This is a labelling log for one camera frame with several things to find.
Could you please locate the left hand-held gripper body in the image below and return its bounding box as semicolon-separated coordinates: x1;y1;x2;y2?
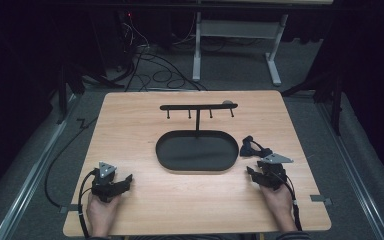
90;161;122;203

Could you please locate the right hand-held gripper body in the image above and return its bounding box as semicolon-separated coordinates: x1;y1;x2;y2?
256;152;295;192

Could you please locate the black fabric strap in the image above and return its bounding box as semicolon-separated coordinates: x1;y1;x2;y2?
239;135;274;159

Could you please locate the black hook rack with tray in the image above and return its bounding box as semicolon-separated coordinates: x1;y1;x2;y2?
155;102;240;172

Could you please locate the person's right hand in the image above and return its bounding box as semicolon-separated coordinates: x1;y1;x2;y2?
259;182;295;224

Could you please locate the person's left hand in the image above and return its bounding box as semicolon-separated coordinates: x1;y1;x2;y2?
86;192;121;238

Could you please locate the grey tape piece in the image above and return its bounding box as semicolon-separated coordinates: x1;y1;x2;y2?
309;194;333;206
59;203;80;215

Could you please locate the black tripod stand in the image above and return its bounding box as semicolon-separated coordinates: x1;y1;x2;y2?
55;61;125;125
280;64;345;136

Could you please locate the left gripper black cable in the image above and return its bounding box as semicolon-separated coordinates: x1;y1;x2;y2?
77;169;98;240

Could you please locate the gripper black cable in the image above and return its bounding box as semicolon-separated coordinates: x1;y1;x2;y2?
278;172;303;232
77;169;98;240

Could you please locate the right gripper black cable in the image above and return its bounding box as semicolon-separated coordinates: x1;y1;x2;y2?
278;172;303;232

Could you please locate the black floor cable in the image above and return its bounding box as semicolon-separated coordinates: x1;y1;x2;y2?
44;116;98;208

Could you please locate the metal floor rail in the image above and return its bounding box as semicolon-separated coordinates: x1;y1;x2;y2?
0;94;78;240
315;99;384;240

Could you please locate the tangle of black cables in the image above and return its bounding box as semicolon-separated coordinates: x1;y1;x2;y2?
121;12;209;92

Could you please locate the white metal desk frame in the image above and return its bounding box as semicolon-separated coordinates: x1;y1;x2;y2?
192;11;290;87

